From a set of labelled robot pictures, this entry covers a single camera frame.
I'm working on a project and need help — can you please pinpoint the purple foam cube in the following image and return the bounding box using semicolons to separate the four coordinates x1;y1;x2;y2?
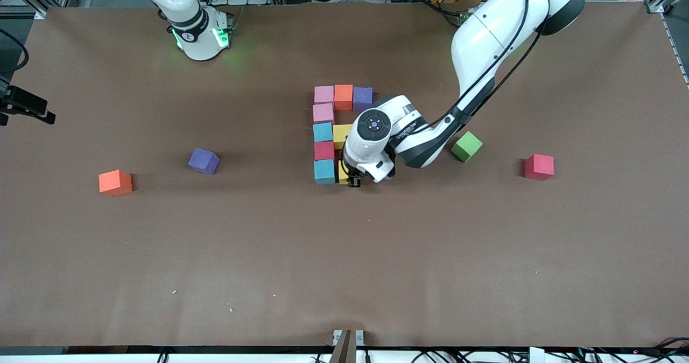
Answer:
353;87;374;111
188;148;221;176

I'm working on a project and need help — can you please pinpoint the orange foam cube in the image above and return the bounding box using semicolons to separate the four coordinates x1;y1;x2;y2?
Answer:
99;169;133;197
334;85;354;111

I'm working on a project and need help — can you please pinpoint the green foam cube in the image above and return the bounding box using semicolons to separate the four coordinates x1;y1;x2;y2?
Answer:
451;131;484;163

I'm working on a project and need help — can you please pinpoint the black right camera cable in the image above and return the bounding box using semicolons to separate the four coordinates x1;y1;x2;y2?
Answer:
0;28;30;74

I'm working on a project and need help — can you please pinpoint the metal clamp bracket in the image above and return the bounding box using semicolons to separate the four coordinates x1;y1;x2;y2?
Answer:
332;329;365;347

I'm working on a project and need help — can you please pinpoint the brown mount post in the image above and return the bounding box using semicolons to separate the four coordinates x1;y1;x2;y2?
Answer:
329;329;357;363

